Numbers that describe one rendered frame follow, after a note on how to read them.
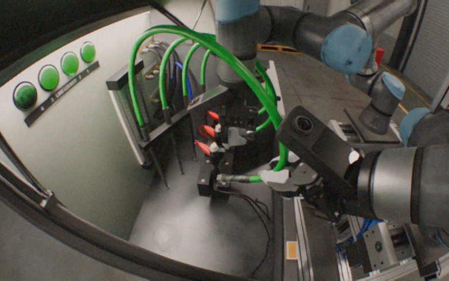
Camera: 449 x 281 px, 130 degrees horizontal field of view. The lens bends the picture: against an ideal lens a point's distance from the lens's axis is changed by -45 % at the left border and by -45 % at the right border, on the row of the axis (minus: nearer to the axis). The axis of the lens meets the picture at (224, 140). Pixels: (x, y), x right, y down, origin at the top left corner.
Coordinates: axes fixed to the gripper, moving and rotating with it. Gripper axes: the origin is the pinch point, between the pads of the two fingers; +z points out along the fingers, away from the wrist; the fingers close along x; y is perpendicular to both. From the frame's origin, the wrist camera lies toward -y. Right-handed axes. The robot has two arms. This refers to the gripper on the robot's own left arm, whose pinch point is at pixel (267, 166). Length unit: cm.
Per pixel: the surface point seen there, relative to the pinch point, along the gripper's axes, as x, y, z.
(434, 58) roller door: 668, 252, -10
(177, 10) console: 25, -50, 26
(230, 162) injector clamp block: 4.2, 3.5, 28.6
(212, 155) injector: -0.9, -4.2, 20.6
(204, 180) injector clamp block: -6.3, 1.3, 27.4
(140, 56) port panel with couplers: 4, -43, 30
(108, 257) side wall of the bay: -26.3, -10.1, -6.2
